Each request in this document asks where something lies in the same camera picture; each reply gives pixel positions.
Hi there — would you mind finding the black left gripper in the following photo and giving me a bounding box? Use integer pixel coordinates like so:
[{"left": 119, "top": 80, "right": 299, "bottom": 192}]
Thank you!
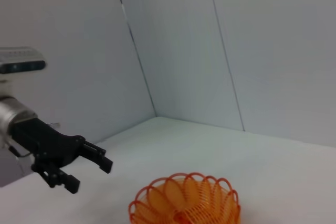
[{"left": 10, "top": 118, "right": 114, "bottom": 195}]

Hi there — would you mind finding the orange wire basket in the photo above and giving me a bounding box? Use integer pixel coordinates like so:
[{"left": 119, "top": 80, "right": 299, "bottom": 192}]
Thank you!
[{"left": 128, "top": 173, "right": 241, "bottom": 224}]

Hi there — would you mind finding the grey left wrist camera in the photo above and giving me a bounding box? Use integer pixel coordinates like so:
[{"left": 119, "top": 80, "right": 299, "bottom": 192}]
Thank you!
[{"left": 0, "top": 47, "right": 46, "bottom": 74}]

